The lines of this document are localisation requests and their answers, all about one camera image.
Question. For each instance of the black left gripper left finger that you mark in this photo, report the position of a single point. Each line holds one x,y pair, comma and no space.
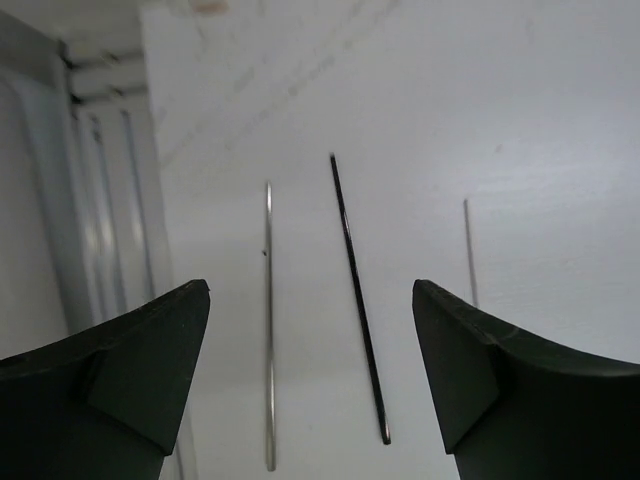
108,402

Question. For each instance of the thin silver chopstick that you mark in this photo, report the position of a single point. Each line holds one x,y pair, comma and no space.
470,253

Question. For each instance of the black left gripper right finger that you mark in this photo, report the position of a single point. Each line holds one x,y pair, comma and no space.
513,405

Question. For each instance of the silver metal chopstick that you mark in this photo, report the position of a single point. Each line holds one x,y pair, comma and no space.
271,444

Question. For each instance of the aluminium frame rail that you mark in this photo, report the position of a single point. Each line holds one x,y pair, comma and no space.
83,236

